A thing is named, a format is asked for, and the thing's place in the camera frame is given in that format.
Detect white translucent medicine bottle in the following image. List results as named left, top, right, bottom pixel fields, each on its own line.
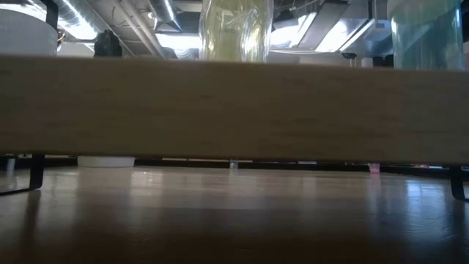
left=0, top=7, right=59, bottom=56

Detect wooden shelf with black legs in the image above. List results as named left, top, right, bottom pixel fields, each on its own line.
left=0, top=54, right=469, bottom=202

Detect white hexagonal planter pot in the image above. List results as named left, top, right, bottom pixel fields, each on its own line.
left=76, top=155, right=136, bottom=169

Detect green cactus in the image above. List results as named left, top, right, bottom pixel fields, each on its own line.
left=94, top=29, right=124, bottom=58

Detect silver spiral ceiling duct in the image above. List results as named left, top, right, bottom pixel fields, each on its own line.
left=148, top=0, right=182, bottom=32

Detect rectangular metal ceiling duct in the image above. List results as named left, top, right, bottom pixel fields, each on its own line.
left=273, top=0, right=389, bottom=56

